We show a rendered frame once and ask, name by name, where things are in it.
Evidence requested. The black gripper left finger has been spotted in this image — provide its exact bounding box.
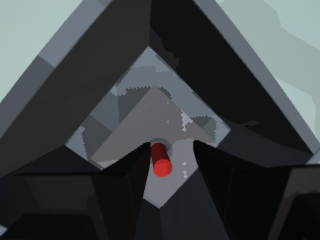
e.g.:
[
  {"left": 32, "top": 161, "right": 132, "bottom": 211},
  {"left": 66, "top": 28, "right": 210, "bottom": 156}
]
[{"left": 5, "top": 142, "right": 151, "bottom": 240}]

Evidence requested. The dark red peg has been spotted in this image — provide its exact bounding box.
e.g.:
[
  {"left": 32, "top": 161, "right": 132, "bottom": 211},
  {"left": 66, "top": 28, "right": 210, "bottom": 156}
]
[{"left": 151, "top": 143, "right": 173, "bottom": 177}]

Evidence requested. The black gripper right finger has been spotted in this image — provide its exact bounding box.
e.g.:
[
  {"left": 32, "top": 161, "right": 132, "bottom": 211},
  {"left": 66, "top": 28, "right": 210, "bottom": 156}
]
[{"left": 193, "top": 140, "right": 320, "bottom": 240}]

